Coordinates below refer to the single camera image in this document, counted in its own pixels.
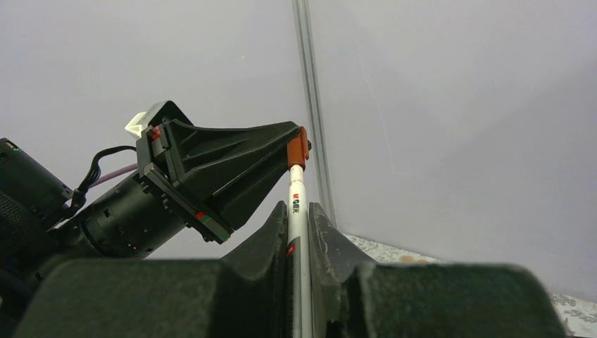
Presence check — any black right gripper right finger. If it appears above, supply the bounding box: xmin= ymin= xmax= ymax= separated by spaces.
xmin=308 ymin=203 xmax=566 ymax=337

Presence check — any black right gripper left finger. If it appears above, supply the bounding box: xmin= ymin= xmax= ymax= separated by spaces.
xmin=14 ymin=202 xmax=287 ymax=337

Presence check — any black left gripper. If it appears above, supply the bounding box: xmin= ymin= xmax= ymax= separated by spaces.
xmin=136 ymin=100 xmax=300 ymax=244

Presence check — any white whiteboard marker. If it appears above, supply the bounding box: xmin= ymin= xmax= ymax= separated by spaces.
xmin=287 ymin=165 xmax=313 ymax=337

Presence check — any red marker cap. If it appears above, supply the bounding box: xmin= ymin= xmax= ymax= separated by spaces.
xmin=287 ymin=126 xmax=310 ymax=170

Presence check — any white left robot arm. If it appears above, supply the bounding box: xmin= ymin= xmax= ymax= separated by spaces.
xmin=1 ymin=101 xmax=303 ymax=330

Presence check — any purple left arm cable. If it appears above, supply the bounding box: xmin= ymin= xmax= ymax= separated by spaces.
xmin=88 ymin=163 xmax=140 ymax=190

